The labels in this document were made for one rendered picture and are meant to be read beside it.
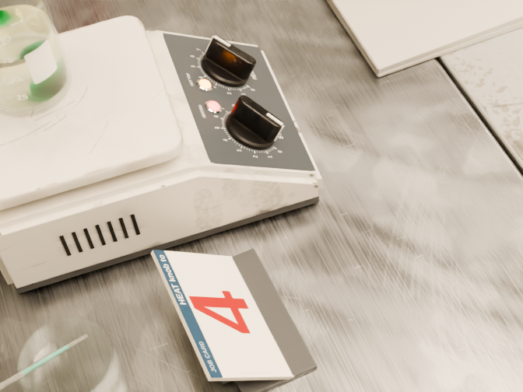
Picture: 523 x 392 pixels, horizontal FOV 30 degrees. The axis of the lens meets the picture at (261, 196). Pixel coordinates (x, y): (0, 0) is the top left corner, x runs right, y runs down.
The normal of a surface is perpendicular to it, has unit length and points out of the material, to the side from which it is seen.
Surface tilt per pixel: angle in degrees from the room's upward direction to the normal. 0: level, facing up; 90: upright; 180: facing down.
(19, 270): 90
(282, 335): 0
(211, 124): 30
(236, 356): 40
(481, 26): 2
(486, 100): 0
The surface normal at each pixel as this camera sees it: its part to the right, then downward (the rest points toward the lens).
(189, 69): 0.40, -0.67
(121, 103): -0.08, -0.61
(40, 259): 0.30, 0.74
